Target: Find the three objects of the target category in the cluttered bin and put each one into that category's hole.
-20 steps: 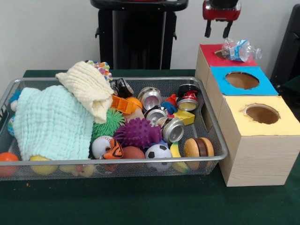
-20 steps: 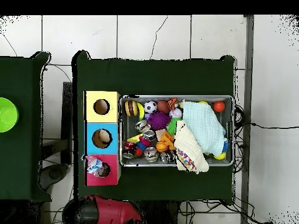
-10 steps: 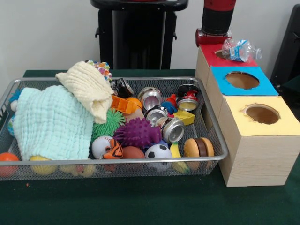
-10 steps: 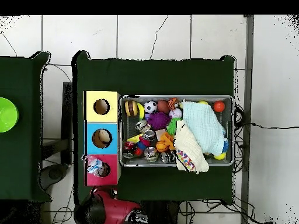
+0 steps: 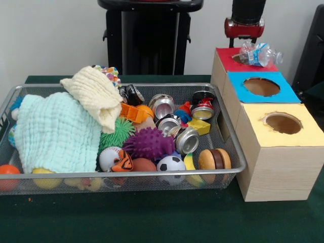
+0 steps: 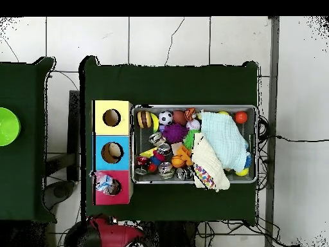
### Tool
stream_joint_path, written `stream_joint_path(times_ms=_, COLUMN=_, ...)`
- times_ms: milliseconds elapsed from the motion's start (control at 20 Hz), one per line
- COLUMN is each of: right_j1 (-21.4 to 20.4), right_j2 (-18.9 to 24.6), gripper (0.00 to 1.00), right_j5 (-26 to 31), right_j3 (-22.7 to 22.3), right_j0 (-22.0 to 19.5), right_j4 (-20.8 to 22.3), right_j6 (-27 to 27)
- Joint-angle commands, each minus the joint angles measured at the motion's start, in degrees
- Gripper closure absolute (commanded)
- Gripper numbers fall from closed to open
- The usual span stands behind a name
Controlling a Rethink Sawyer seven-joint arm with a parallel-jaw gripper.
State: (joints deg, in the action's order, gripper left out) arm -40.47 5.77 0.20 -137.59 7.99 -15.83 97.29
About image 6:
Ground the shallow wire mesh bin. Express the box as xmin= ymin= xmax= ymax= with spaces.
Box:
xmin=130 ymin=104 xmax=259 ymax=185

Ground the cream muslin cloth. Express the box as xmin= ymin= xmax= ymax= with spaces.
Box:
xmin=191 ymin=132 xmax=231 ymax=192

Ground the dark grey stand base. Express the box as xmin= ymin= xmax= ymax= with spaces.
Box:
xmin=42 ymin=179 xmax=76 ymax=210

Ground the purple spiky ball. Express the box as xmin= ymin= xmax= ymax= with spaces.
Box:
xmin=162 ymin=122 xmax=190 ymax=144

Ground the crushed clear plastic bottle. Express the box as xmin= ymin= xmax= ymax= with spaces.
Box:
xmin=89 ymin=170 xmax=122 ymax=196

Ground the green plastic bowl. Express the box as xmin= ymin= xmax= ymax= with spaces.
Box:
xmin=0 ymin=107 xmax=21 ymax=147

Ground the orange ball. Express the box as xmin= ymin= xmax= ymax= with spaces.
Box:
xmin=234 ymin=110 xmax=249 ymax=125

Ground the black upright panel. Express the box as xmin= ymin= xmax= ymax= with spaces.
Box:
xmin=67 ymin=89 xmax=81 ymax=182

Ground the orange tiger toy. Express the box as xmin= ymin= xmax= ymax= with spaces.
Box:
xmin=183 ymin=107 xmax=197 ymax=122

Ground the toy hamburger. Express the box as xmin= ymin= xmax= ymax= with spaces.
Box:
xmin=136 ymin=110 xmax=153 ymax=129

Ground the grey floor cable cover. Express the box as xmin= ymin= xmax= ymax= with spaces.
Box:
xmin=264 ymin=16 xmax=281 ymax=247

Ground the wooden box with three holes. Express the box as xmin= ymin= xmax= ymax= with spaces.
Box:
xmin=91 ymin=99 xmax=134 ymax=206

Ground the green spiky ball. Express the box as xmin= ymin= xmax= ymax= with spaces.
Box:
xmin=182 ymin=128 xmax=201 ymax=151

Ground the green clothed side table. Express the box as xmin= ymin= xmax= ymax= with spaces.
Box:
xmin=0 ymin=56 xmax=58 ymax=224

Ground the dark green table cloth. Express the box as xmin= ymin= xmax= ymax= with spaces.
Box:
xmin=79 ymin=55 xmax=259 ymax=227

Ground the yellow toy cheese wedge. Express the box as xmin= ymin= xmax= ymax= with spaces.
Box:
xmin=138 ymin=147 xmax=158 ymax=158

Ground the crushed red soda can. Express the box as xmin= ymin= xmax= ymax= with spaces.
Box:
xmin=134 ymin=155 xmax=151 ymax=176

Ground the small soccer ball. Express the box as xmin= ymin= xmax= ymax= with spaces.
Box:
xmin=157 ymin=110 xmax=174 ymax=126

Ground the light blue muslin cloth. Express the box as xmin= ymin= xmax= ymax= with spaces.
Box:
xmin=199 ymin=111 xmax=251 ymax=172

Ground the black cable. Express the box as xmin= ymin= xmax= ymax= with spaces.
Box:
xmin=258 ymin=134 xmax=329 ymax=143

